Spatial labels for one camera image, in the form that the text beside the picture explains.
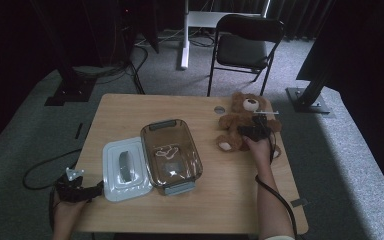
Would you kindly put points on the small black floor strip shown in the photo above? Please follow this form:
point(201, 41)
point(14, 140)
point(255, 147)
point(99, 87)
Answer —
point(79, 130)

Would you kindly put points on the black stand with base plate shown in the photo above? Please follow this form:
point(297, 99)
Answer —
point(71, 90)
point(308, 100)

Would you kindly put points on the brown transparent storage box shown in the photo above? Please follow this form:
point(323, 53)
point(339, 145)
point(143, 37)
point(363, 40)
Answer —
point(171, 156)

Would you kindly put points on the black folding chair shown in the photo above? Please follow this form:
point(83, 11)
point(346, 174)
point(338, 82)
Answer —
point(241, 50)

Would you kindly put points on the person's right hand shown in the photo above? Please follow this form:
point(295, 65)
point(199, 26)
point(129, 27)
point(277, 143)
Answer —
point(261, 151)

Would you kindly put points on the pale blue box lid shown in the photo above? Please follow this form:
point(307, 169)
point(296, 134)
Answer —
point(123, 173)

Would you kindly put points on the grey round table grommet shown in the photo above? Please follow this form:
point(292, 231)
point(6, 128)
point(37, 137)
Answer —
point(219, 110)

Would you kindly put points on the grey tape piece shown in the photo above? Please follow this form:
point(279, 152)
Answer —
point(299, 202)

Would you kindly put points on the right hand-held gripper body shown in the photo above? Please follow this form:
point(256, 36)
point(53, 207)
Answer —
point(260, 128)

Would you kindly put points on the white desk frame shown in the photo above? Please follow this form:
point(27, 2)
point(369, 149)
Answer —
point(185, 40)

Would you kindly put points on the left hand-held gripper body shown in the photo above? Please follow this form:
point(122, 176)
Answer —
point(70, 191)

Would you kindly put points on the brown teddy bear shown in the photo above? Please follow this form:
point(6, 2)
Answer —
point(233, 121)

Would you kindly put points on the person's left hand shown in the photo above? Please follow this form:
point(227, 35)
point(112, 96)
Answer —
point(68, 208)

